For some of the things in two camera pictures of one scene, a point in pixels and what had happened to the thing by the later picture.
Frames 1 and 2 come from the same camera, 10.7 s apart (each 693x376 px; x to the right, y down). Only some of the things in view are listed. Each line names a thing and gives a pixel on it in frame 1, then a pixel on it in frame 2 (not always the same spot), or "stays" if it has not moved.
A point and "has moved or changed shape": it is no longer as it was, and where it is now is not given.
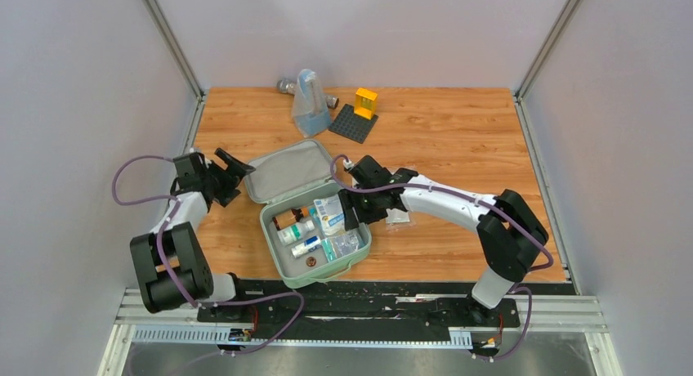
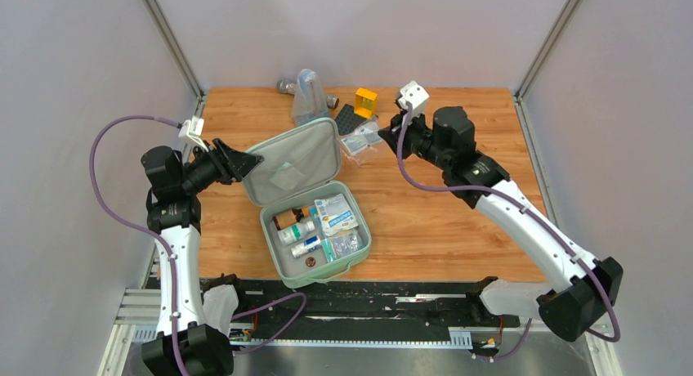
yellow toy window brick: x=364 y=104 stays
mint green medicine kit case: x=303 y=222 has moved or changed shape
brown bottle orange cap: x=288 y=217 stays
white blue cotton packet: x=331 y=213 stays
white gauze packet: x=396 y=216 to x=287 y=176
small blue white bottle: x=309 y=245 stays
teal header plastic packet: x=339 y=245 stays
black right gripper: x=350 y=202 to x=389 y=134
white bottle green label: x=296 y=232 stays
